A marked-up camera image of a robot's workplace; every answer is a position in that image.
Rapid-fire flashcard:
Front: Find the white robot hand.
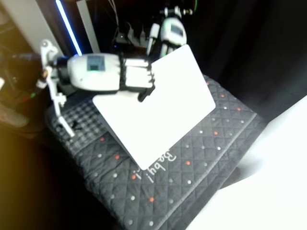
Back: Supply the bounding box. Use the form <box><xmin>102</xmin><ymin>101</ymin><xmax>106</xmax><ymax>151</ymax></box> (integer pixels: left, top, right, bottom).
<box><xmin>146</xmin><ymin>18</ymin><xmax>188</xmax><ymax>58</ymax></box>
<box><xmin>66</xmin><ymin>54</ymin><xmax>157</xmax><ymax>103</ymax></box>

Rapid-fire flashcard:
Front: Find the white board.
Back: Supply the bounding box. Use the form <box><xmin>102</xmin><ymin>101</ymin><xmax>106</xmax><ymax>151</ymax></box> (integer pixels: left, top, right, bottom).
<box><xmin>92</xmin><ymin>44</ymin><xmax>216</xmax><ymax>171</ymax></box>
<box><xmin>184</xmin><ymin>94</ymin><xmax>307</xmax><ymax>230</ymax></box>

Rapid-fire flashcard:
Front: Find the black power strip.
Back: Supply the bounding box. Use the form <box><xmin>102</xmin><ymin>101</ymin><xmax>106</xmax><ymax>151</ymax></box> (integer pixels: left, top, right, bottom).
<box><xmin>112</xmin><ymin>23</ymin><xmax>150</xmax><ymax>50</ymax></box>

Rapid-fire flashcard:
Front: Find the blue-white light strip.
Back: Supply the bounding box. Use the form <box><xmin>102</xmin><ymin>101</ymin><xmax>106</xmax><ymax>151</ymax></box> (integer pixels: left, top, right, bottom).
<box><xmin>55</xmin><ymin>0</ymin><xmax>83</xmax><ymax>56</ymax></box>

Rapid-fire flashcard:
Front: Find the grey quilt with bear print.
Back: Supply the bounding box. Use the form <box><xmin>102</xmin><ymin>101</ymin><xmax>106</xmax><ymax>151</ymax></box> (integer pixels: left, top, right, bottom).
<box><xmin>45</xmin><ymin>74</ymin><xmax>259</xmax><ymax>230</ymax></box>

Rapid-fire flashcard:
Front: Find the white frame bar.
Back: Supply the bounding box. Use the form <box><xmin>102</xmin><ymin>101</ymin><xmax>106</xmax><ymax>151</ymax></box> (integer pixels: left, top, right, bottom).
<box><xmin>76</xmin><ymin>0</ymin><xmax>101</xmax><ymax>54</ymax></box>

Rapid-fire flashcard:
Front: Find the thin white cable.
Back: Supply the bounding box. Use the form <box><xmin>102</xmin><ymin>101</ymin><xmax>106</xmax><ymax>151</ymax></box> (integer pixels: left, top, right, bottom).
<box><xmin>107</xmin><ymin>0</ymin><xmax>120</xmax><ymax>27</ymax></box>

